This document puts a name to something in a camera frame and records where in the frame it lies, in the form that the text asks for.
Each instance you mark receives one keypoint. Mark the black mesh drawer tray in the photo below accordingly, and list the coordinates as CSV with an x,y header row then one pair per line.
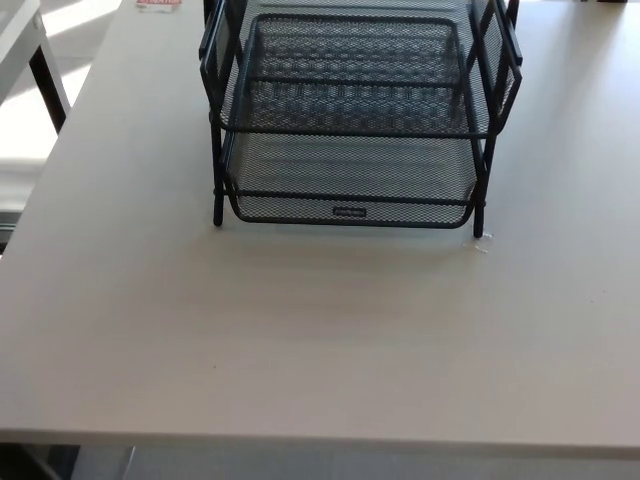
x,y
350,107

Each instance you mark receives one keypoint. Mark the black mesh tray with label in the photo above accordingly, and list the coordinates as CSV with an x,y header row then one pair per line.
x,y
350,170

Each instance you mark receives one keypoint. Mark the clear tape piece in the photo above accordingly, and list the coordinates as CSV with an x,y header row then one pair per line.
x,y
481,246

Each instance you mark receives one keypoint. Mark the small black mesh tray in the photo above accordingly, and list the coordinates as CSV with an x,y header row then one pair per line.
x,y
350,50

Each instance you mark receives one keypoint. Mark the red and white paper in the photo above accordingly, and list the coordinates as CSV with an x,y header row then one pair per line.
x,y
157,4

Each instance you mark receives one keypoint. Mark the white side table black legs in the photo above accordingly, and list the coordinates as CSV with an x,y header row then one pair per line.
x,y
20,25

